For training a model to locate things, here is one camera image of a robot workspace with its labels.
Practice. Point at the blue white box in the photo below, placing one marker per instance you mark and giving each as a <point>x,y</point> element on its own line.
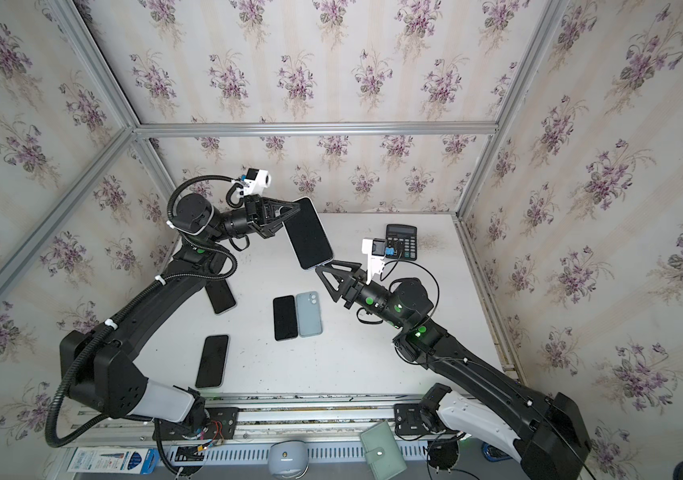
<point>142,461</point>

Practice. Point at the green wallet pouch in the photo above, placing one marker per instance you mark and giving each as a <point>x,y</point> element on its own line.
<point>382,452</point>

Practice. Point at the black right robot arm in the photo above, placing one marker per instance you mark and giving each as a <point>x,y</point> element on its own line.
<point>546,435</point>

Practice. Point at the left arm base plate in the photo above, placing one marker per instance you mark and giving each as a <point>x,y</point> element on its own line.
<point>217,424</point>

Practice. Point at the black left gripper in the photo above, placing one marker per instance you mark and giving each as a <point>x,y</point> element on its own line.
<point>262,216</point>

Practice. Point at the black phone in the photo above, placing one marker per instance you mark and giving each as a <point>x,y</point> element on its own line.
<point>220,296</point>
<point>212,362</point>

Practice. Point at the black round puck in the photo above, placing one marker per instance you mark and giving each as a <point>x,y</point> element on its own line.
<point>442,455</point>

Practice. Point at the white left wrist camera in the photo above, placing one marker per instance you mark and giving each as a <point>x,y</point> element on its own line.
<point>254,182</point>

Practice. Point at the white perforated cable tray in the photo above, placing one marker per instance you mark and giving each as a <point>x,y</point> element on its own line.
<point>258,454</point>

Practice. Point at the blue handheld device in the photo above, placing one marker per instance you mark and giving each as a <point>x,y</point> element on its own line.
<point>493,454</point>

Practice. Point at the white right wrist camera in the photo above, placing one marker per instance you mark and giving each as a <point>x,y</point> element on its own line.
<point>376,251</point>

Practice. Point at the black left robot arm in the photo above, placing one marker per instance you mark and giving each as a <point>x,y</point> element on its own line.
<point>99,379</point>

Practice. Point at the light blue phone case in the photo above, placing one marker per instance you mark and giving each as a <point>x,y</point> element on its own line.
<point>308,314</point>

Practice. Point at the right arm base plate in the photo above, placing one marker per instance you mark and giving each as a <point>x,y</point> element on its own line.
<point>411,424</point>

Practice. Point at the black desk calculator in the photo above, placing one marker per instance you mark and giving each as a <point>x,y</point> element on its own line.
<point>401,242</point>

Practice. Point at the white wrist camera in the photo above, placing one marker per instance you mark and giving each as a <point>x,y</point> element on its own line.
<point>376,251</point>
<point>254,182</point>

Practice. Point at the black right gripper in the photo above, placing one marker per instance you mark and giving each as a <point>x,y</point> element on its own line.
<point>352,290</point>

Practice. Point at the grey round device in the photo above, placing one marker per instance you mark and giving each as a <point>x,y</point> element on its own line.
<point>288,460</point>

